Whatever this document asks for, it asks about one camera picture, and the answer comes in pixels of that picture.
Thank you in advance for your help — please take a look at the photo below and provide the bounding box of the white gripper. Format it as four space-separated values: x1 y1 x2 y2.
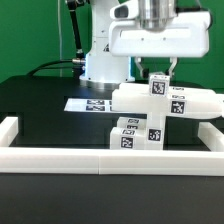
109 0 211 79

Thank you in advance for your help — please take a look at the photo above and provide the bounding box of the white chair back frame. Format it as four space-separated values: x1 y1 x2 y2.
112 83 224 120

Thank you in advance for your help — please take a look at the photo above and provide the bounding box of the white chair seat part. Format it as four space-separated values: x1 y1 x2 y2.
144 113 166 150

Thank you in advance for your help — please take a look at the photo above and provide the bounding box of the white U-shaped fence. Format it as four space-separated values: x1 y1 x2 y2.
0 117 224 176

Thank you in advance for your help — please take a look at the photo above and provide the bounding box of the white marker base plate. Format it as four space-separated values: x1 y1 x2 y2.
64 98 112 113

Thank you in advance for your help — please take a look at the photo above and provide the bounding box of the black cable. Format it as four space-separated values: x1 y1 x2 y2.
27 59 75 77

